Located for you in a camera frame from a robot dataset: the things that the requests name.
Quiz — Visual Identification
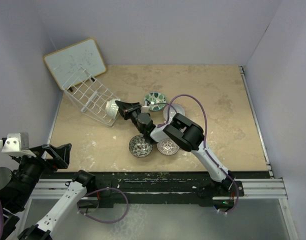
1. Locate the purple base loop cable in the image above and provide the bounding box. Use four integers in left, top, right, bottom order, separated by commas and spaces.
76, 187, 129, 224

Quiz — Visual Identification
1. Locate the aluminium rail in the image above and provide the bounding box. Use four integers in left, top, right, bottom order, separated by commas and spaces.
47, 91, 64, 144
238, 65, 274, 179

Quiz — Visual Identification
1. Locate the white wire dish rack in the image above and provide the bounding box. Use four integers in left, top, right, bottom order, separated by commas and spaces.
64, 70, 120, 127

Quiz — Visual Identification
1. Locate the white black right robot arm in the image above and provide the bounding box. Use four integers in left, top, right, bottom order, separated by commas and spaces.
115, 100, 239, 196

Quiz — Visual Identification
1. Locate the grey hexagon red-rim bowl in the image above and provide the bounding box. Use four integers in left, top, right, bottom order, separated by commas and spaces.
163, 103, 186, 120

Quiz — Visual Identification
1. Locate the teal triangle pattern bowl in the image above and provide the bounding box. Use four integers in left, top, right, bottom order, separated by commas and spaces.
105, 98, 120, 119

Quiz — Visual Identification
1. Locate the aluminium right side rail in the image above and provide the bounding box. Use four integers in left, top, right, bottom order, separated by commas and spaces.
238, 65, 274, 179

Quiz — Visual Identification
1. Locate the maroon triangle pattern bowl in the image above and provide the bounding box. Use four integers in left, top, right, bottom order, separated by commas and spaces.
156, 138, 180, 156

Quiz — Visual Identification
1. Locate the aluminium left side rail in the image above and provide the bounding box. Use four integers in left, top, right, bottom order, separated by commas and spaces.
47, 91, 64, 144

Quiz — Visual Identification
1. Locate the brown floral pattern bowl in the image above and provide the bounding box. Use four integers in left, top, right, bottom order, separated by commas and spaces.
128, 134, 153, 158

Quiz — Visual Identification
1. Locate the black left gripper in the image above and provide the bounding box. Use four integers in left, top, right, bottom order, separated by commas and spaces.
11, 141, 71, 208

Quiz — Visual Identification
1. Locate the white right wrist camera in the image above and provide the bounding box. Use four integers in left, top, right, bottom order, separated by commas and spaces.
141, 100, 155, 113

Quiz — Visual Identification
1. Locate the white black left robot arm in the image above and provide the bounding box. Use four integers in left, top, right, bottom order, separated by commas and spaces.
0, 137, 96, 240

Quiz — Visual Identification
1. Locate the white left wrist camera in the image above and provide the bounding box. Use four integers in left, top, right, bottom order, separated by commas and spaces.
0, 132, 36, 157

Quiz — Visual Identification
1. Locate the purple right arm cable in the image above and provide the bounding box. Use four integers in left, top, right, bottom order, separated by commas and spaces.
156, 94, 240, 216

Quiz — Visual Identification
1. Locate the yellow-framed whiteboard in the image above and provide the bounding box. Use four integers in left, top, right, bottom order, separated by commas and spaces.
43, 38, 107, 90

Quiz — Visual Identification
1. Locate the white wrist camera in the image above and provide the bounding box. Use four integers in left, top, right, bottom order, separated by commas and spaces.
141, 100, 155, 113
0, 132, 36, 157

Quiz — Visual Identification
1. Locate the green leaf pattern bowl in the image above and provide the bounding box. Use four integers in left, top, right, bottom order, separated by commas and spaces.
144, 91, 167, 112

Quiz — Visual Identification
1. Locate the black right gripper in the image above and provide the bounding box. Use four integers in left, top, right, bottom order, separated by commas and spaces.
115, 100, 145, 134

